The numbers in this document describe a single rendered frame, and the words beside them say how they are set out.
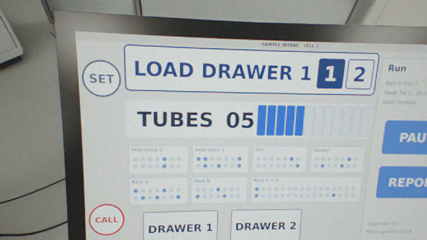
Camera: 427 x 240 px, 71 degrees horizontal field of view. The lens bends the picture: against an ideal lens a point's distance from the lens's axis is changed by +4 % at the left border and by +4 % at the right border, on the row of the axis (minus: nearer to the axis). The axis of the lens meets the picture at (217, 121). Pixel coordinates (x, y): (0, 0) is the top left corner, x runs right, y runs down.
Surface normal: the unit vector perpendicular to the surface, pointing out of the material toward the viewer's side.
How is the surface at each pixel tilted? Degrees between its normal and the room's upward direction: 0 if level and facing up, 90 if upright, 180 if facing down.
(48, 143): 0
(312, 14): 90
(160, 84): 50
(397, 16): 90
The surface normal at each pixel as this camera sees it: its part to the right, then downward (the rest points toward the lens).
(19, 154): 0.09, -0.63
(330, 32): 0.10, 0.18
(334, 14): -0.61, 0.58
